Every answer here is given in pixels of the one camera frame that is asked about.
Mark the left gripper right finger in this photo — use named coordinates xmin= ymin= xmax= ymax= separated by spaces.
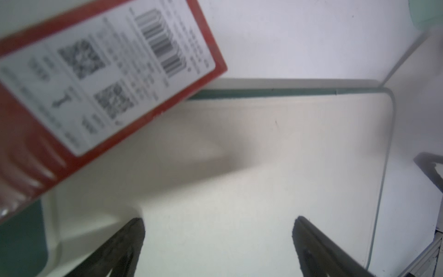
xmin=292 ymin=216 xmax=372 ymax=277

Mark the red rectangular box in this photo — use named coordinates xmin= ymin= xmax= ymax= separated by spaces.
xmin=1 ymin=1 xmax=227 ymax=221

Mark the beige green-rimmed cutting board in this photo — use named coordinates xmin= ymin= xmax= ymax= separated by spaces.
xmin=0 ymin=78 xmax=396 ymax=277

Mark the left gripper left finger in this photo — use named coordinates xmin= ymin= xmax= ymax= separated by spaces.
xmin=67 ymin=218 xmax=145 ymax=277

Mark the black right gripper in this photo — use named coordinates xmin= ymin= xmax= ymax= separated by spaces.
xmin=413 ymin=152 xmax=443 ymax=192

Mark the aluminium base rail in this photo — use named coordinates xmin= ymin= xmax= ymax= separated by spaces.
xmin=399 ymin=231 xmax=443 ymax=277

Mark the mint green pencil cup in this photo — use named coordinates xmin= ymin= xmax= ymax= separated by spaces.
xmin=408 ymin=0 xmax=443 ymax=30

